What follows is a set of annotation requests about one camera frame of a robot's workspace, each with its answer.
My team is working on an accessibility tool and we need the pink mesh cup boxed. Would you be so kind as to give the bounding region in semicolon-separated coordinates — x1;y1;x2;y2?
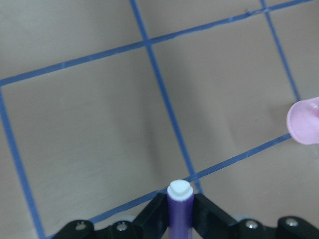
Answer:
286;97;319;145

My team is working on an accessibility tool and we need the purple marker pen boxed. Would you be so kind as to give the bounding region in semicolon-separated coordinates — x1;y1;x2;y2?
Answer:
167;180;194;239

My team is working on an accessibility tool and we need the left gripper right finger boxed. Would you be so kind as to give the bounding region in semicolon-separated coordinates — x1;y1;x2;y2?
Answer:
192;194;319;239

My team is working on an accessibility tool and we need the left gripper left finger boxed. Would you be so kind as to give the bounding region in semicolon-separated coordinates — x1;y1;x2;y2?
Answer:
53;193;167;239

